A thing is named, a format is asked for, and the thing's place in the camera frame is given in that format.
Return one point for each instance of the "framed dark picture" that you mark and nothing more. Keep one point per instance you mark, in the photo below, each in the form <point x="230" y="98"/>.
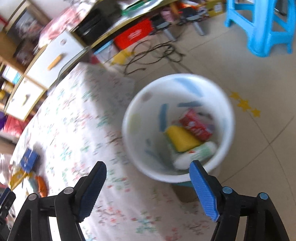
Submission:
<point x="24" y="28"/>

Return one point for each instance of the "red box under cabinet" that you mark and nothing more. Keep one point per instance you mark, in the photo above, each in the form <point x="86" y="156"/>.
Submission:
<point x="133" y="34"/>

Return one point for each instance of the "white trash bin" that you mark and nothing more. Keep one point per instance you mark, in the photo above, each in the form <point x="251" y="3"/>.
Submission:
<point x="152" y="124"/>

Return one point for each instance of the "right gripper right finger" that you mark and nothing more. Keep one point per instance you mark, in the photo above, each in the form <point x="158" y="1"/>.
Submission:
<point x="208" y="190"/>

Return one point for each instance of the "blue plastic stool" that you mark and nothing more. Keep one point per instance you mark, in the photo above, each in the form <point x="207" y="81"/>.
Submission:
<point x="263" y="27"/>

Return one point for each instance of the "yellow bag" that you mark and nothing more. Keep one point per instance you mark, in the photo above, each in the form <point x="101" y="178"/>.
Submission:
<point x="17" y="178"/>

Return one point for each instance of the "red snack wrapper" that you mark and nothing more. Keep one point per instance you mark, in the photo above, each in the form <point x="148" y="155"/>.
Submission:
<point x="191" y="121"/>

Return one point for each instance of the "small white green bottle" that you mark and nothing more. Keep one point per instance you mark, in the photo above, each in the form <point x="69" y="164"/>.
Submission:
<point x="200" y="153"/>

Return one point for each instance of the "low tv cabinet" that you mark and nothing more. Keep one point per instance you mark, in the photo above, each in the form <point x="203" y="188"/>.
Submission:
<point x="97" y="29"/>

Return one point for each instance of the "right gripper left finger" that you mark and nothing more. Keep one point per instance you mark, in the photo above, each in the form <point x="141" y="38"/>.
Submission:
<point x="87" y="191"/>

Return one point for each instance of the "dark blue snack box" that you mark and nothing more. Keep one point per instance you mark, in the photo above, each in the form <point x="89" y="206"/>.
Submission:
<point x="29" y="160"/>

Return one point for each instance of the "wooden shelf cabinet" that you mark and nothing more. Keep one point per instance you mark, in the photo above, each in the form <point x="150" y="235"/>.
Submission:
<point x="42" y="72"/>

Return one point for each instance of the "red bag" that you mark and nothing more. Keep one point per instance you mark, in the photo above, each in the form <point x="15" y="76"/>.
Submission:
<point x="14" y="126"/>

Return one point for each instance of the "floral tablecloth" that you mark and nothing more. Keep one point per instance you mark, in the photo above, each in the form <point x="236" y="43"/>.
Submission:
<point x="79" y="124"/>

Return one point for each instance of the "pink cloth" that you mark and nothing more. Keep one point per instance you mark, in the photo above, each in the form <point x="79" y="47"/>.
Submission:
<point x="67" y="20"/>

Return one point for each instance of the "yellow green sponge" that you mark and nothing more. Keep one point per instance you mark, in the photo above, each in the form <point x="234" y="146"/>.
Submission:
<point x="181" y="139"/>

